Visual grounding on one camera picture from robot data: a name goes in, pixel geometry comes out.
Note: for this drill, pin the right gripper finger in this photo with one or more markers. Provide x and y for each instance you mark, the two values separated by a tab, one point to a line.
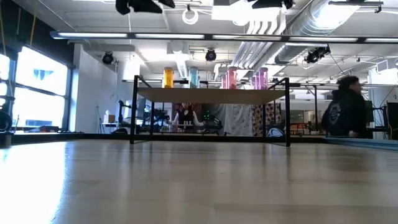
269	3

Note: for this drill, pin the orange medicine bottle white cap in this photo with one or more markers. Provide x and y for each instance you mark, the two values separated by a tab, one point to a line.
168	79

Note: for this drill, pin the teal medicine bottle white cap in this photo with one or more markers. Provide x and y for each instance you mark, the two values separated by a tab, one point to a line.
193	79

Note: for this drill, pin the red medicine bottle white cap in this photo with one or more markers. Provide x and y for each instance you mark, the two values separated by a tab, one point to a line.
232	79

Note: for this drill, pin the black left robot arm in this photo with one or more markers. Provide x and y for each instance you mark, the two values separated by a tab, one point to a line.
12	121

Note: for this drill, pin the background black robot arm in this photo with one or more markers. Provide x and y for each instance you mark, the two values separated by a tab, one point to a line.
214	126
120	113

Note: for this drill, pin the white ceiling unit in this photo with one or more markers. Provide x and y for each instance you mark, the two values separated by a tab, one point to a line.
236	12

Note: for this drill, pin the white ceiling pipes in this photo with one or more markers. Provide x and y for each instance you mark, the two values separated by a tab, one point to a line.
258	46

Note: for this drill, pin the long ceiling light bar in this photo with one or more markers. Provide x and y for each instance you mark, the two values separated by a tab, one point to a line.
208	36

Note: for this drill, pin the black ceiling spotlight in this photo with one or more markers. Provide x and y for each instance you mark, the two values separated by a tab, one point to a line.
317	54
107	58
211	55

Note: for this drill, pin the patterned hanging cloth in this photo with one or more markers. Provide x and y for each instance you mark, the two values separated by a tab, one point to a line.
258	118

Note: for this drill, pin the person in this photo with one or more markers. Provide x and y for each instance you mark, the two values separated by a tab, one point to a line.
188	116
345	112

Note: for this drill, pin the small white box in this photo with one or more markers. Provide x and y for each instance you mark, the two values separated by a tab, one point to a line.
109	119

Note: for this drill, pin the white hanging cloth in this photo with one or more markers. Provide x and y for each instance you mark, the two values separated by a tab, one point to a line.
241	119

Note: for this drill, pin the black computer monitor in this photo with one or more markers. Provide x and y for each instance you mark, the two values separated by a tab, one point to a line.
393	118
370	110

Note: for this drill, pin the large window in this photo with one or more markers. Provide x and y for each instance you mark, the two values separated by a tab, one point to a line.
40	93

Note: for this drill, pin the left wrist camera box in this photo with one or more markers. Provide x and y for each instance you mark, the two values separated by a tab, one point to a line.
122	7

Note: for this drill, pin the silver ventilation duct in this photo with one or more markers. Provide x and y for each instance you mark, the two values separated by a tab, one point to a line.
311	21

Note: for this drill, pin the wooden shelf black metal frame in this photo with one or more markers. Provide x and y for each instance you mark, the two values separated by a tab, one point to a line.
211	96

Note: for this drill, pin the black aluminium table frame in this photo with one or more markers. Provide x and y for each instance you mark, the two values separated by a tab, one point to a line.
77	137

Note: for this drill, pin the blue-gray table frame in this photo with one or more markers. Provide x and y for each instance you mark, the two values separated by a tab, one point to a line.
363	143

